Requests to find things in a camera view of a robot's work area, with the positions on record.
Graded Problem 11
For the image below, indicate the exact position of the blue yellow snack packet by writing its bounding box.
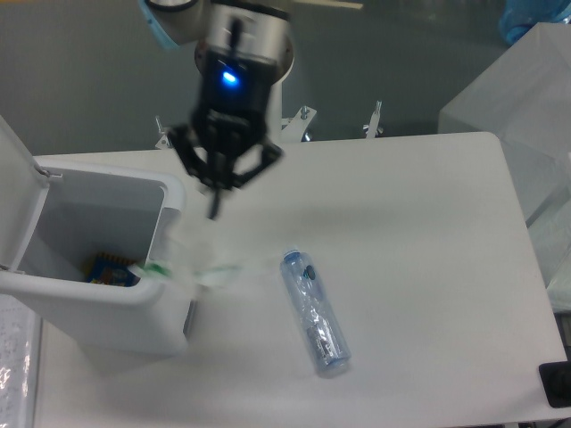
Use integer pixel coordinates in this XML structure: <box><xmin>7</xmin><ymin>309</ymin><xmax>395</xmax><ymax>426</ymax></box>
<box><xmin>85</xmin><ymin>252</ymin><xmax>139</xmax><ymax>288</ymax></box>

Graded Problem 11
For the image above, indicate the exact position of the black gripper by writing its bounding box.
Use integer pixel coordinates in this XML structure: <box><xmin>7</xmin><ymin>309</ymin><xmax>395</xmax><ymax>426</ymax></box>
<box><xmin>168</xmin><ymin>51</ymin><xmax>284</xmax><ymax>219</ymax></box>

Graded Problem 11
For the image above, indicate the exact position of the white trash can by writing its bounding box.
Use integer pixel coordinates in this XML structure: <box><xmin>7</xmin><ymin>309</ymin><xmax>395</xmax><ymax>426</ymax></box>
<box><xmin>1</xmin><ymin>124</ymin><xmax>193</xmax><ymax>355</ymax></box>

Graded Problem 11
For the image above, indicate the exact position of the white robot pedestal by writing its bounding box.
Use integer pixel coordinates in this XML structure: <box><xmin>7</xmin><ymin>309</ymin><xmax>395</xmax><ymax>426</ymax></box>
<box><xmin>266</xmin><ymin>81</ymin><xmax>282</xmax><ymax>144</ymax></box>

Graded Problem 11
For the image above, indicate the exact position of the clear plastic water bottle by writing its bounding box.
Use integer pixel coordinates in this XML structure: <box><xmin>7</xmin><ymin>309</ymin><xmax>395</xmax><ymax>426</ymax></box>
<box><xmin>280</xmin><ymin>246</ymin><xmax>352</xmax><ymax>379</ymax></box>

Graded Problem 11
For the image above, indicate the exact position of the white metal base frame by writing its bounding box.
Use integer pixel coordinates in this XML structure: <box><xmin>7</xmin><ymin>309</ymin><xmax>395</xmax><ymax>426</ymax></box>
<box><xmin>154</xmin><ymin>100</ymin><xmax>384</xmax><ymax>150</ymax></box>

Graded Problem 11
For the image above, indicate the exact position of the paper sheet in sleeve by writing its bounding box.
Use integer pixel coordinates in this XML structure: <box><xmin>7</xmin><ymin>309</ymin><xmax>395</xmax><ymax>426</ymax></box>
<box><xmin>1</xmin><ymin>294</ymin><xmax>42</xmax><ymax>427</ymax></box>

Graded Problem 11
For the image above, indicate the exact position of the white green wrapper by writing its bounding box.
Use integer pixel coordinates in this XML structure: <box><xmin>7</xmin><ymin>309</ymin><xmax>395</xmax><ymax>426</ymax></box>
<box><xmin>129</xmin><ymin>218</ymin><xmax>273</xmax><ymax>296</ymax></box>

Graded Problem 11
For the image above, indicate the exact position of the black device at edge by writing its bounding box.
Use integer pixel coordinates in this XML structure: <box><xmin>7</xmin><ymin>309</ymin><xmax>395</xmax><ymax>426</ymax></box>
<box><xmin>539</xmin><ymin>361</ymin><xmax>570</xmax><ymax>408</ymax></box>

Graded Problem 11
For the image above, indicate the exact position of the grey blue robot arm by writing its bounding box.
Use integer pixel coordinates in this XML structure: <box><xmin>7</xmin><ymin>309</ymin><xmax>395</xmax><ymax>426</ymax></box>
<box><xmin>139</xmin><ymin>1</ymin><xmax>291</xmax><ymax>219</ymax></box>

